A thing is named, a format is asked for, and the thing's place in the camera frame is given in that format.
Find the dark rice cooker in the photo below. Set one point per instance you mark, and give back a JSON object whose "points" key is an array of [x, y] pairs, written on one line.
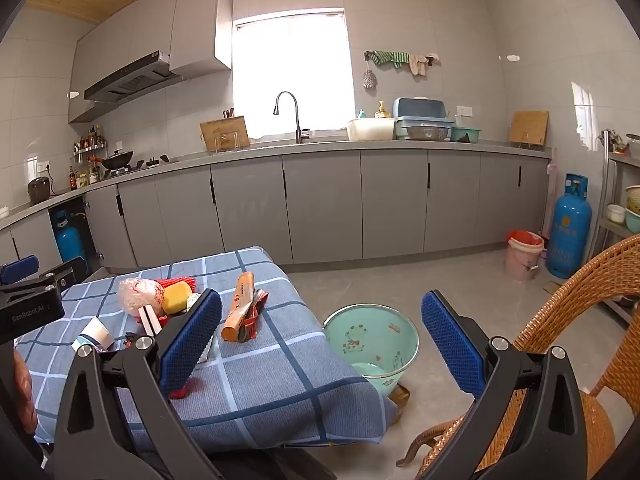
{"points": [[39, 191]]}

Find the blue dish rack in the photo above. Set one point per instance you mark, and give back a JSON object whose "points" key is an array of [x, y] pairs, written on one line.
{"points": [[420, 107]]}

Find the knife holder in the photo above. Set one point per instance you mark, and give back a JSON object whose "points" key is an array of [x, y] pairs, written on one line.
{"points": [[229, 112]]}

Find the pink bucket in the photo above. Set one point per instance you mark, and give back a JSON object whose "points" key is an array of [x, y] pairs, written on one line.
{"points": [[522, 262]]}

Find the person's left hand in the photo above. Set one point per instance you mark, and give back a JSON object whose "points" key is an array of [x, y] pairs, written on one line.
{"points": [[26, 395]]}

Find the red bag liner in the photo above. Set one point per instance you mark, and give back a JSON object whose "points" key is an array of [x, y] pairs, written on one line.
{"points": [[525, 237]]}

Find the beige pot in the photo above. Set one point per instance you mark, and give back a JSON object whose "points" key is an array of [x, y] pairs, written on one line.
{"points": [[633, 197]]}

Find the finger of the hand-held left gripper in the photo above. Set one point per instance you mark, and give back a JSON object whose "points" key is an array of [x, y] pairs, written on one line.
{"points": [[20, 266], [62, 272]]}

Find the green plastic basket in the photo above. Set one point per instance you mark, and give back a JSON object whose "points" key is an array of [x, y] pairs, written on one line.
{"points": [[634, 222]]}

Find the grey duster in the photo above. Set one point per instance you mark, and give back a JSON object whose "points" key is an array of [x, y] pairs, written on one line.
{"points": [[370, 80]]}

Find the white bowl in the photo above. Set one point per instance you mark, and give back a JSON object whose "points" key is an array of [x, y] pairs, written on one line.
{"points": [[616, 213]]}

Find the blue gas cylinder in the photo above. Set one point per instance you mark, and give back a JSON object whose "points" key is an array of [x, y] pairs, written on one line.
{"points": [[70, 245], [569, 230]]}

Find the white foam net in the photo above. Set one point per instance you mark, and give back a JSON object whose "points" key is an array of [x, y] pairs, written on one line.
{"points": [[193, 301]]}

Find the blue checked tablecloth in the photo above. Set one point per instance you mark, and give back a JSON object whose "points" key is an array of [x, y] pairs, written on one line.
{"points": [[280, 360]]}

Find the range hood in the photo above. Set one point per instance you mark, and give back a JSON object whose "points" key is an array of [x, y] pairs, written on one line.
{"points": [[130, 80]]}

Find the metal pan lid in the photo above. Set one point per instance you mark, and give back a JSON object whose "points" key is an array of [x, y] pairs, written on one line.
{"points": [[633, 137]]}

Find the group of sauce bottles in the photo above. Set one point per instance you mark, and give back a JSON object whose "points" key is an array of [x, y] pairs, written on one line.
{"points": [[82, 177]]}

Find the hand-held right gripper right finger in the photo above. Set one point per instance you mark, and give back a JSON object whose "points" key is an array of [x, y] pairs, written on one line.
{"points": [[450, 345]]}

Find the grey upper cabinets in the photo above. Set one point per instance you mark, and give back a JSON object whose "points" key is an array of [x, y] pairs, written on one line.
{"points": [[195, 30]]}

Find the beige gloves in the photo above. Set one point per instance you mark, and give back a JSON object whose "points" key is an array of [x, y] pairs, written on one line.
{"points": [[419, 64]]}

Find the white paper cup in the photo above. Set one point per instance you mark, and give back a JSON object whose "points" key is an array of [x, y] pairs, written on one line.
{"points": [[94, 334]]}

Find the metal basin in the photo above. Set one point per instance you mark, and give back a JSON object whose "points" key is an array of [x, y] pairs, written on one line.
{"points": [[427, 133]]}

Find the black wok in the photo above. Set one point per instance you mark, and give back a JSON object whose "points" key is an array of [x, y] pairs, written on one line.
{"points": [[117, 158]]}

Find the yellow sponge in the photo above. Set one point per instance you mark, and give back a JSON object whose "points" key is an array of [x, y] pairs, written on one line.
{"points": [[177, 299]]}

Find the red wrapper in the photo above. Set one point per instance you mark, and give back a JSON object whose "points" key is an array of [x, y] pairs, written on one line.
{"points": [[256, 310]]}

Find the spice rack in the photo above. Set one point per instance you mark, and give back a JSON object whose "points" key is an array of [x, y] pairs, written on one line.
{"points": [[90, 145]]}

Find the white wall socket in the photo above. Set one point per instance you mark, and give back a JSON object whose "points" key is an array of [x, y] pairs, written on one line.
{"points": [[43, 166], [465, 111]]}

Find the green waste bin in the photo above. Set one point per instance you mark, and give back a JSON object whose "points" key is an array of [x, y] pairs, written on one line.
{"points": [[370, 340]]}

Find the white plastic tub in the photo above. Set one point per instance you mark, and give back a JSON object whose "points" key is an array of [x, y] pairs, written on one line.
{"points": [[370, 130]]}

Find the bright window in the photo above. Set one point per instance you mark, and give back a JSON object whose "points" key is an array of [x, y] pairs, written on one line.
{"points": [[290, 75]]}

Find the clear plastic bag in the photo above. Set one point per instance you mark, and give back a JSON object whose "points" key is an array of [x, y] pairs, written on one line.
{"points": [[137, 294]]}

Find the wooden cutting board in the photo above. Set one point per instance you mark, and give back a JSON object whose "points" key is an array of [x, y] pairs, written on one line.
{"points": [[529, 129], [225, 132]]}

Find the orange snack packet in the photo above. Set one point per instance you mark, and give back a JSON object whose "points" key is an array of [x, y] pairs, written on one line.
{"points": [[237, 305]]}

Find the metal faucet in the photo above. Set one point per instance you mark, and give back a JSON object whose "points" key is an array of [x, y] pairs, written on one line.
{"points": [[298, 120]]}

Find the metal shelf rack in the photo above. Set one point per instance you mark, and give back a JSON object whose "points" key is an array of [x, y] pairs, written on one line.
{"points": [[607, 185]]}

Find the gas stove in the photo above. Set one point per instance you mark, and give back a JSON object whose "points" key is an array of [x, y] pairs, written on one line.
{"points": [[140, 166]]}

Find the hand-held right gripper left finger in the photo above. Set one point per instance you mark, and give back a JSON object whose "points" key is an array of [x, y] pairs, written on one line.
{"points": [[192, 345]]}

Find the green drain basket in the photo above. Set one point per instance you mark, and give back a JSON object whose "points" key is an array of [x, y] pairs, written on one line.
{"points": [[465, 134]]}

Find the red foam net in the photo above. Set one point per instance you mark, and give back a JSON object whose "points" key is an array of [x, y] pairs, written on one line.
{"points": [[172, 281]]}

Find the grey base cabinets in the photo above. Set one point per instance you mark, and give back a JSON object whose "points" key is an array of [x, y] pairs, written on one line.
{"points": [[325, 205]]}

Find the yellow soap bottle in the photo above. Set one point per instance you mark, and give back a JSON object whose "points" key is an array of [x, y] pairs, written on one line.
{"points": [[383, 111]]}

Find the red serrated packet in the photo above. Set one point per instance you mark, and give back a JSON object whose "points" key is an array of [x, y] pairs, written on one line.
{"points": [[186, 389]]}

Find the brown cardboard piece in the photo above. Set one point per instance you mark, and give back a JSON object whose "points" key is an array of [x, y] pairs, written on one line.
{"points": [[400, 402]]}

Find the green striped cloth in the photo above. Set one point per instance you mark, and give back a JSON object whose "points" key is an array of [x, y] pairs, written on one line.
{"points": [[390, 58]]}

